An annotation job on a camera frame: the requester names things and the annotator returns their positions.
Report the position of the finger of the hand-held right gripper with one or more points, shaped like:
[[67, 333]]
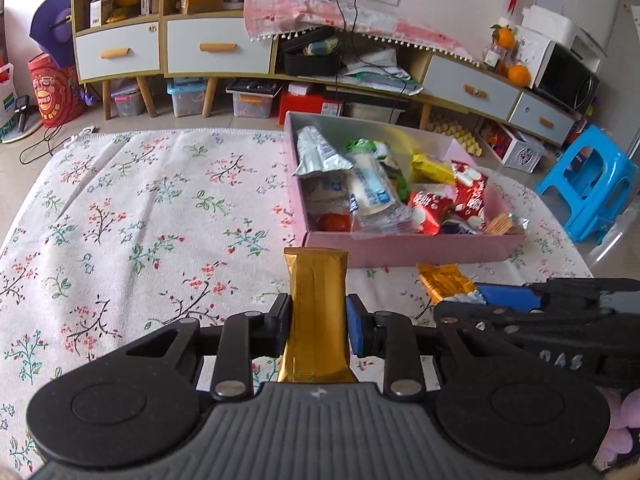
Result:
[[510, 297], [475, 312]]

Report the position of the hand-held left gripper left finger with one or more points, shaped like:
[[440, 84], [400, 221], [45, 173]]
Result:
[[280, 327]]

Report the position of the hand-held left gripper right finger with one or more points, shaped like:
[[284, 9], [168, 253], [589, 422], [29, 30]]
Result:
[[357, 325]]

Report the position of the golden snack packet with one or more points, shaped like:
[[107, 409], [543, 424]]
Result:
[[315, 310]]

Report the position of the orange cracker packet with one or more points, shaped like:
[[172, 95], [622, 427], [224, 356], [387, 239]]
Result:
[[500, 225]]

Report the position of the pink cardboard box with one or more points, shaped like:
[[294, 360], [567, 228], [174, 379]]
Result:
[[400, 252]]

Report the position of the dark blue snack packet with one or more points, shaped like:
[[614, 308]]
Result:
[[457, 227]]

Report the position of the red orange white snack packet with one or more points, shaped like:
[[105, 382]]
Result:
[[334, 222]]

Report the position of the white blue bread packet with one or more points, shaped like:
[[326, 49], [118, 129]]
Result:
[[372, 190]]

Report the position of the yellow snack packet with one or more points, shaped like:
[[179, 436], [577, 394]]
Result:
[[432, 170]]

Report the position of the silver long snack packet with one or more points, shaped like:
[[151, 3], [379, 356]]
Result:
[[315, 150]]

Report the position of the green snack packet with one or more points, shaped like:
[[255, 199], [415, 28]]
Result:
[[365, 145]]

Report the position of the white plastic crate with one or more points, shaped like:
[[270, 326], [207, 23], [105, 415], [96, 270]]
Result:
[[522, 152]]

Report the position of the yellow egg tray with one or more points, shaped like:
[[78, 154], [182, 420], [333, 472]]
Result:
[[465, 140]]

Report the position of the floral tablecloth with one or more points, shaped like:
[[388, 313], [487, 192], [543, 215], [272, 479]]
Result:
[[150, 210]]

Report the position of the blue plastic stool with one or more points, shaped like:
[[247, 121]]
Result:
[[610, 152]]

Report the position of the white cabinet drawer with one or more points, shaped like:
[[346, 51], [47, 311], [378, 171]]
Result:
[[140, 45], [250, 55], [450, 75], [530, 112]]

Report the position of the clear storage bin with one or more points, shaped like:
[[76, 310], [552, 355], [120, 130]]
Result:
[[365, 110]]

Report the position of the clear bin black top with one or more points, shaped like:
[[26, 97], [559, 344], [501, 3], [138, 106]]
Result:
[[250, 107]]

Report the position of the orange fruit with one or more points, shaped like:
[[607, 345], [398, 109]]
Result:
[[519, 75], [504, 37]]

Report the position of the red shoe box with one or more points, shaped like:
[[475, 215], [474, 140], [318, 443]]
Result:
[[305, 105]]

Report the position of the black white microwave oven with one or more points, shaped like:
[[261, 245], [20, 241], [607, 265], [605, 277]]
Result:
[[565, 77]]

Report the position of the white printed carton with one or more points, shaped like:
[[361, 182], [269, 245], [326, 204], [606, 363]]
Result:
[[532, 57]]

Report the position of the glass jar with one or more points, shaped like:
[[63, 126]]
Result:
[[492, 55]]

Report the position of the clear bin blue lid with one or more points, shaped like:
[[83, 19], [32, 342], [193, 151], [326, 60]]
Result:
[[187, 102]]

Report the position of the black storage case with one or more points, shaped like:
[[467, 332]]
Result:
[[310, 65]]

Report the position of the pile of white papers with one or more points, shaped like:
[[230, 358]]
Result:
[[375, 60]]

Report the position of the clear bin pink contents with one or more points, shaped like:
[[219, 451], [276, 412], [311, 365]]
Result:
[[127, 102]]

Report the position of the white foam box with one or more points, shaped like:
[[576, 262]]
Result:
[[550, 22]]

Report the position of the blue green small object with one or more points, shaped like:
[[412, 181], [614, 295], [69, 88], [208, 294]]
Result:
[[320, 48]]

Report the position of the white board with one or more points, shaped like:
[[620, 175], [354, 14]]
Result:
[[627, 35]]

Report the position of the pink cloth with pompoms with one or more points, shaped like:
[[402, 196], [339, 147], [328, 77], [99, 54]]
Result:
[[300, 10]]

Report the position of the grey stand base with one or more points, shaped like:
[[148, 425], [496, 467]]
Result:
[[22, 130]]

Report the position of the red gift bag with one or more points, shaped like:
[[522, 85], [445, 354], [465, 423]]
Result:
[[52, 95]]

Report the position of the brown cardboard box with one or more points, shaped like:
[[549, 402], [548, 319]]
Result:
[[202, 2]]

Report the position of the yellow orange bag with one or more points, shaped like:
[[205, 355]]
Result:
[[127, 2]]

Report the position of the white shopping bag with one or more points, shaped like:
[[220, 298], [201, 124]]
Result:
[[6, 95]]

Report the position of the small cardboard box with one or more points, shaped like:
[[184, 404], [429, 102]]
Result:
[[101, 7]]

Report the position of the purple sun hat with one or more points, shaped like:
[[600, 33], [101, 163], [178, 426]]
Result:
[[50, 20]]

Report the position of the white remote switch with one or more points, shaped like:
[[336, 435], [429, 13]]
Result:
[[89, 130]]

